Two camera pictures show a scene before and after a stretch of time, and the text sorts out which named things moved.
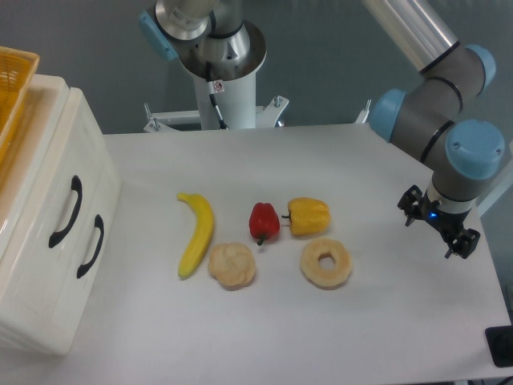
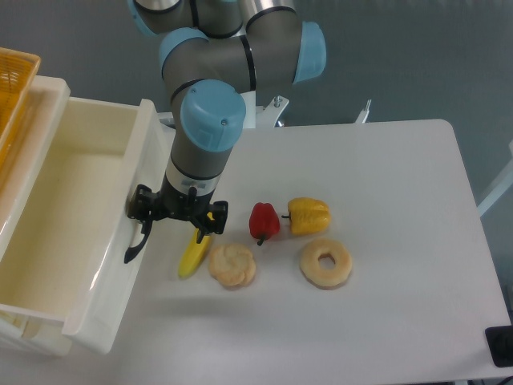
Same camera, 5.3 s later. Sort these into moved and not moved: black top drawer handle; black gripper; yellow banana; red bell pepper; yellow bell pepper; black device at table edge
Moved: black top drawer handle; black gripper
Not moved: yellow bell pepper; black device at table edge; yellow banana; red bell pepper
